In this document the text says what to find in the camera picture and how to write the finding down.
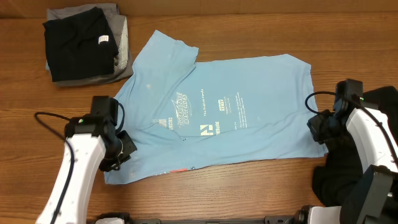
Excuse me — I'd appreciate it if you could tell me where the light blue printed t-shirt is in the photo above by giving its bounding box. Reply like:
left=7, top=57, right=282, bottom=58
left=104, top=31, right=328, bottom=184

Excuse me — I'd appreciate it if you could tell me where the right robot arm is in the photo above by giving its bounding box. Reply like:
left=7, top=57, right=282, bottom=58
left=275, top=105, right=397, bottom=223

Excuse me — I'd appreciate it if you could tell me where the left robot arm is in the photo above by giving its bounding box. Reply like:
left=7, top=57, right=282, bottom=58
left=34, top=112, right=137, bottom=223

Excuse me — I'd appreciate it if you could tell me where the black crumpled garment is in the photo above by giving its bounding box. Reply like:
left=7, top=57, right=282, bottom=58
left=312, top=86, right=397, bottom=207

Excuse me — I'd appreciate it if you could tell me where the folded black garment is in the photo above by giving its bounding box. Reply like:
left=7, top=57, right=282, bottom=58
left=43, top=7, right=118, bottom=82

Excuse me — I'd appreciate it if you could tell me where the folded grey garment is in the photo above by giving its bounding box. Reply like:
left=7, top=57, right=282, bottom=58
left=47, top=3, right=133, bottom=87

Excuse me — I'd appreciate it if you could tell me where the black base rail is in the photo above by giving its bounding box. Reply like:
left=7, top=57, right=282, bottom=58
left=93, top=212, right=293, bottom=224

